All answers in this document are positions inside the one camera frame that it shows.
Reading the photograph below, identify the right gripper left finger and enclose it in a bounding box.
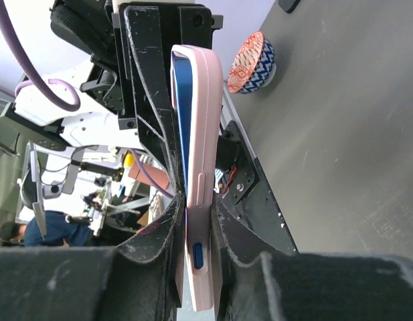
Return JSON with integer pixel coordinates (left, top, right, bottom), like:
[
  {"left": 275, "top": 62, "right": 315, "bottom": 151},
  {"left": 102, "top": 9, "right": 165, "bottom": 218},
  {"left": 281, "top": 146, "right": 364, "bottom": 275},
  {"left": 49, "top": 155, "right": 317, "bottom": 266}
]
[{"left": 0, "top": 194, "right": 185, "bottom": 320}]

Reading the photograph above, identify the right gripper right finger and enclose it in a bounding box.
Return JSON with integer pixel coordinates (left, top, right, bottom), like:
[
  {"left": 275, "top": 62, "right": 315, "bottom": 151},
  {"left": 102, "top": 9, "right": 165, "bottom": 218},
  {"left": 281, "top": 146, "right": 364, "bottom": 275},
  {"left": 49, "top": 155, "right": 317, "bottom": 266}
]
[{"left": 211, "top": 197, "right": 413, "bottom": 320}]

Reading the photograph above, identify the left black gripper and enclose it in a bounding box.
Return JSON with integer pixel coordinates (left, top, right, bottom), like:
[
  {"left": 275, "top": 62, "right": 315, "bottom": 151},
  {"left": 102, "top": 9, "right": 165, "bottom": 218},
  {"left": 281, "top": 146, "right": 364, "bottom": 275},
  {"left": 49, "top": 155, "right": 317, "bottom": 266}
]
[{"left": 111, "top": 2, "right": 223, "bottom": 195}]

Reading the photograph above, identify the dark blue phone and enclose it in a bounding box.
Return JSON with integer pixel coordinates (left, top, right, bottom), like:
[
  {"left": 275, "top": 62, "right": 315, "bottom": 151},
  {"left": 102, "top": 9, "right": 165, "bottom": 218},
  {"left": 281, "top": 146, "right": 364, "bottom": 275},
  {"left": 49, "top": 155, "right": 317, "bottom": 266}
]
[{"left": 171, "top": 55, "right": 206, "bottom": 276}]

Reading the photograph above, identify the pink phone case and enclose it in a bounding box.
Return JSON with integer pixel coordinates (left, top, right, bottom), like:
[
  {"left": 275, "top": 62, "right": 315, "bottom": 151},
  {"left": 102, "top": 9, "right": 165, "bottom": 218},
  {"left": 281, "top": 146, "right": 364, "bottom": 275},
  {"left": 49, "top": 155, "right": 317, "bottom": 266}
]
[{"left": 170, "top": 45, "right": 223, "bottom": 312}]

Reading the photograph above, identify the black phone at left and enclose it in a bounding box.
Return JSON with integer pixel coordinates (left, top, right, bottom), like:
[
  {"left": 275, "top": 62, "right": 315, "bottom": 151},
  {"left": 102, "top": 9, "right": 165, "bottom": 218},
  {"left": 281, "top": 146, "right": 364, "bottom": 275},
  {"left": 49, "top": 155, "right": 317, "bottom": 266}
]
[{"left": 278, "top": 0, "right": 301, "bottom": 14}]

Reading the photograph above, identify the person in blue shirt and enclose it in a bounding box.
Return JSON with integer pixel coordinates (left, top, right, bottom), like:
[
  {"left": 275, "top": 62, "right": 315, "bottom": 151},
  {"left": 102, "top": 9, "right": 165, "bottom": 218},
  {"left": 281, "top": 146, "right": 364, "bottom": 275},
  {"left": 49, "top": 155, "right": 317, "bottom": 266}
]
[{"left": 0, "top": 210, "right": 93, "bottom": 248}]

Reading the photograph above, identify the red patterned bowl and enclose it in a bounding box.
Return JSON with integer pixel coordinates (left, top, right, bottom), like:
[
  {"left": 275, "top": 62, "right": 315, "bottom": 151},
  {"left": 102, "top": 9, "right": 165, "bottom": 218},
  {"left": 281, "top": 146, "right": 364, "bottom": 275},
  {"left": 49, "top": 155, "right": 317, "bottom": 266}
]
[{"left": 227, "top": 31, "right": 277, "bottom": 94}]

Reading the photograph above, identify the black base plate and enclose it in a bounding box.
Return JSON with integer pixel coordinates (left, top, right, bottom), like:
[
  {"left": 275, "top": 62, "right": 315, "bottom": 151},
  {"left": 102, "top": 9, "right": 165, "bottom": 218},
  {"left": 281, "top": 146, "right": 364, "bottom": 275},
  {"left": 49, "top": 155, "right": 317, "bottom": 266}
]
[{"left": 216, "top": 120, "right": 298, "bottom": 254}]

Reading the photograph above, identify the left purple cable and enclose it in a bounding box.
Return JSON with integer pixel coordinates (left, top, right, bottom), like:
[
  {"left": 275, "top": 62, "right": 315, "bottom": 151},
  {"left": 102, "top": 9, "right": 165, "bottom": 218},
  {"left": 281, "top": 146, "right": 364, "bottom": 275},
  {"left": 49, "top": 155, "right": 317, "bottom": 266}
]
[{"left": 0, "top": 0, "right": 175, "bottom": 200}]

